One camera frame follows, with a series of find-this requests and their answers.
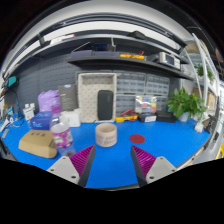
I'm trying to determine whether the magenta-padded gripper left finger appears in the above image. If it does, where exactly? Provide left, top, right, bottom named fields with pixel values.
left=46, top=144, right=97, bottom=188

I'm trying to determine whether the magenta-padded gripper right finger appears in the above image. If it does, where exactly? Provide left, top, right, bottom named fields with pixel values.
left=129, top=144, right=178, bottom=188

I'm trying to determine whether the clear bottle with purple cap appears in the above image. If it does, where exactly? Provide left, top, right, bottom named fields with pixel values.
left=49, top=104, right=77, bottom=158

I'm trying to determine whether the flat round red coaster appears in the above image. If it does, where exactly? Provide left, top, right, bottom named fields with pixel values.
left=129, top=133, right=146, bottom=145

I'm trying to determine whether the brown cardboard box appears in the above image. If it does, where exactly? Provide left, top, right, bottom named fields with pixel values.
left=18, top=129, right=58, bottom=159

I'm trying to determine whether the small white box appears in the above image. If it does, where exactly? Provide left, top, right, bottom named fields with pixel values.
left=60, top=109, right=82, bottom=128

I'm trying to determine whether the black box with white label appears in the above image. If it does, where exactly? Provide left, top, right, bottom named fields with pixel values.
left=137, top=113, right=158, bottom=124

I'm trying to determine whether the flat black case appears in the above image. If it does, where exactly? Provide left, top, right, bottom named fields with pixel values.
left=155, top=110, right=178, bottom=124

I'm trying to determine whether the beige cup with oval pattern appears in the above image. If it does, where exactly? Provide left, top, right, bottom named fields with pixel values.
left=94, top=122, right=118, bottom=148

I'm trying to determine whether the blue cardboard box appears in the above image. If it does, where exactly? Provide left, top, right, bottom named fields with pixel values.
left=29, top=111, right=54, bottom=131

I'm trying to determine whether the yellow and red tool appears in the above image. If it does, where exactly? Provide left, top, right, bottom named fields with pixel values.
left=114, top=109, right=139, bottom=123

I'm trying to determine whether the white power adapter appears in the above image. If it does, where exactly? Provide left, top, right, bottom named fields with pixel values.
left=22, top=103, right=36, bottom=122

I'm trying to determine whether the clear organizer with coloured parts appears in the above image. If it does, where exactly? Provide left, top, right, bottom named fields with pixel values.
left=134, top=95, right=158, bottom=115

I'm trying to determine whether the green potted plant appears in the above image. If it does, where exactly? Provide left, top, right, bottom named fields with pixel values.
left=165, top=87, right=208, bottom=123

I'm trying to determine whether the purple plastic bag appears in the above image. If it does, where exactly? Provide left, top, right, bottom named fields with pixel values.
left=37, top=89, right=61, bottom=113

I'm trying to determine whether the dark grey upright box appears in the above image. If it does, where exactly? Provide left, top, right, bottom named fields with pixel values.
left=58, top=83, right=79, bottom=112

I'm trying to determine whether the beige perforated tray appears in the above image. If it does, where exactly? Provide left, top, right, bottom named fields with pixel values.
left=77, top=72, right=118, bottom=124

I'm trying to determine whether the black rounded case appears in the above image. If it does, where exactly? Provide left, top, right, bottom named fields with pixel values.
left=97, top=89, right=114, bottom=121

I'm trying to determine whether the grey small-parts drawer cabinet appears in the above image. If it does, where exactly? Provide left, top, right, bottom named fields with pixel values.
left=113, top=70, right=172, bottom=116

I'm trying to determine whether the white shelf rack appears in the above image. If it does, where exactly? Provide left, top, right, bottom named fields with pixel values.
left=181, top=33, right=221, bottom=111

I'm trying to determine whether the black wall shelf unit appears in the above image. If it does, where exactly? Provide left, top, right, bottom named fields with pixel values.
left=3, top=13, right=194, bottom=88

